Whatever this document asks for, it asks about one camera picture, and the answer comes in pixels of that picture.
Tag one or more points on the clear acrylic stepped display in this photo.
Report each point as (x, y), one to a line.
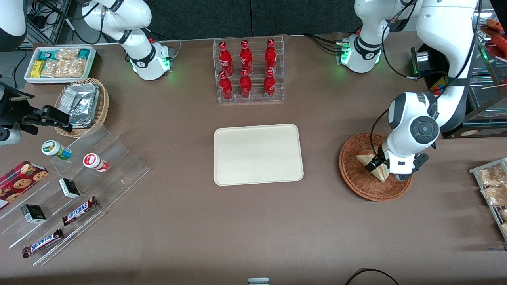
(119, 170)

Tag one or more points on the silver foil package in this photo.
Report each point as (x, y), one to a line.
(81, 101)

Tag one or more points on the snickers chocolate bar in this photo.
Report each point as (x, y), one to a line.
(79, 211)
(41, 243)

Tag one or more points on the red lid white cup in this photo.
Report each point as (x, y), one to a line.
(93, 161)

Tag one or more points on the teal snack packet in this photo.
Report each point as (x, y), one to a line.
(47, 55)
(83, 54)

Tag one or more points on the clear bag of rice crackers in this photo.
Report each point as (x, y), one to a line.
(68, 54)
(76, 68)
(53, 68)

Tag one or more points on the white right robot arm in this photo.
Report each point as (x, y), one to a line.
(134, 16)

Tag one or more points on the steel warmer pan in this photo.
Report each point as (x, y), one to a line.
(491, 101)

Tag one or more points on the light wicker basket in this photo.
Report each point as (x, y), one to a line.
(103, 105)

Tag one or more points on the grey metal bracket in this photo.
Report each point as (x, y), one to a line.
(258, 281)

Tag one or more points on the small black green box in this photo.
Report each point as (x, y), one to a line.
(33, 213)

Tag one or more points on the white rectangular snack bin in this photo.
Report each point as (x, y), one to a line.
(27, 71)

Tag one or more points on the yellow snack packet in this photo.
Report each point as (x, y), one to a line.
(38, 68)

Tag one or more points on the clear acrylic bottle rack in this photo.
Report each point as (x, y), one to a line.
(255, 85)

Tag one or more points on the aluminium frame post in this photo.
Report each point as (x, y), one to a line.
(59, 19)

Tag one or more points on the green lid white cup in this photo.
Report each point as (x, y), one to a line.
(53, 148)

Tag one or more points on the triangular sandwich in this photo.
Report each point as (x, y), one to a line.
(361, 159)

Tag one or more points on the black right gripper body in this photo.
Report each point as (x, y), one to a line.
(12, 112)

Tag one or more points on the red sausage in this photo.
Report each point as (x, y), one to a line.
(500, 44)
(496, 25)

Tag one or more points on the cream plastic tray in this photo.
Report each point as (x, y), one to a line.
(257, 154)

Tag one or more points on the brown round wicker basket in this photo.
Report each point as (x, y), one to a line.
(356, 182)

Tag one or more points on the small black white box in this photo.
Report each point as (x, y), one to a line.
(69, 188)

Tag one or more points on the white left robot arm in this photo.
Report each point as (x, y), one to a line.
(439, 35)

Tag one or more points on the red cookie box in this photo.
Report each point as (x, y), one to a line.
(20, 182)

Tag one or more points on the black food warmer cabinet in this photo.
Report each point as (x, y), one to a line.
(475, 128)

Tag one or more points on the red cola bottle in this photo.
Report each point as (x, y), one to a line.
(245, 86)
(225, 88)
(246, 57)
(270, 55)
(269, 85)
(225, 59)

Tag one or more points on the thin wooden skewer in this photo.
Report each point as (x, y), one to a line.
(495, 86)

